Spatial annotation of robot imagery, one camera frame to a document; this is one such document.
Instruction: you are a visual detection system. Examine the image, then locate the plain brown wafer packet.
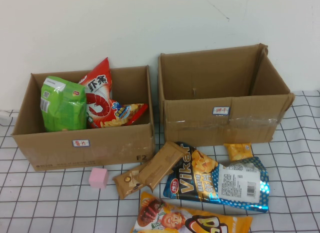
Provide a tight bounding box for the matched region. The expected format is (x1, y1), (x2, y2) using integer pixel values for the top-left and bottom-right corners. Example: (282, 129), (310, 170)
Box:
(138, 141), (187, 191)

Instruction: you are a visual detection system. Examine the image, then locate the large yellow chips bag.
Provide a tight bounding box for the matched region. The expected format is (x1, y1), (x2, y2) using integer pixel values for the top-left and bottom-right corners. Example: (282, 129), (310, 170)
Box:
(131, 191), (254, 233)

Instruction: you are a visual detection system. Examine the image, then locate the small red snack bag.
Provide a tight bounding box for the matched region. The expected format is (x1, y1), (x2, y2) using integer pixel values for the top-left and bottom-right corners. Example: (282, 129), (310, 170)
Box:
(98, 99), (150, 129)

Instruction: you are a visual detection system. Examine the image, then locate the small yellow snack packet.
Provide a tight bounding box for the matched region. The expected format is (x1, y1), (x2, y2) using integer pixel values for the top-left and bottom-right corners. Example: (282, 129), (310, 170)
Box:
(223, 142), (253, 162)

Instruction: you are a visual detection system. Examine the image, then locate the taped cardboard box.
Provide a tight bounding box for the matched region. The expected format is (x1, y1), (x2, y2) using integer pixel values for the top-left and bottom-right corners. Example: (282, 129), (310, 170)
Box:
(157, 43), (296, 148)

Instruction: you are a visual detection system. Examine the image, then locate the cardboard box with F2 print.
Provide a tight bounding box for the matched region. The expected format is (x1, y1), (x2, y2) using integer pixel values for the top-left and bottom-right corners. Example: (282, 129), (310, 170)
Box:
(11, 65), (156, 172)

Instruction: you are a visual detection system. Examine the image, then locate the white label with red writing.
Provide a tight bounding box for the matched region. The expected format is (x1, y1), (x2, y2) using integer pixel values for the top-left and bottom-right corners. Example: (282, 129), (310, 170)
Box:
(72, 139), (91, 148)
(212, 106), (231, 117)

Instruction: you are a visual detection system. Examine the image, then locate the red shrimp strip bag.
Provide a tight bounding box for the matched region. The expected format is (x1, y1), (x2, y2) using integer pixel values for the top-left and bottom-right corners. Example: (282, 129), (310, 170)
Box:
(78, 57), (113, 129)

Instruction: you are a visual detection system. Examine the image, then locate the blue Vikar shrimp chips bag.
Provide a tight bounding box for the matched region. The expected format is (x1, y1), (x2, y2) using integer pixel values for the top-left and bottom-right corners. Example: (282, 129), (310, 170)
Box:
(162, 141), (271, 214)

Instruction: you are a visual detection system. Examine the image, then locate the brown wafer packet with picture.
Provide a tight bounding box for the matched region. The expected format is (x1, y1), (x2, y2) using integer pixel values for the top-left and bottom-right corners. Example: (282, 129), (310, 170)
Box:
(112, 162), (153, 200)

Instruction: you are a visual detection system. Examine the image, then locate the pink cube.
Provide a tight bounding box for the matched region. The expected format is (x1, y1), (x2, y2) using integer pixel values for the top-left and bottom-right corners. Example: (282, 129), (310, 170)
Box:
(89, 167), (110, 189)

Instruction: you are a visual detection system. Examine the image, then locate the green chip bag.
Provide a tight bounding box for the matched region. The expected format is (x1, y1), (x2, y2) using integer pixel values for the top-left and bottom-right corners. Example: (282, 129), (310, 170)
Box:
(40, 75), (88, 133)

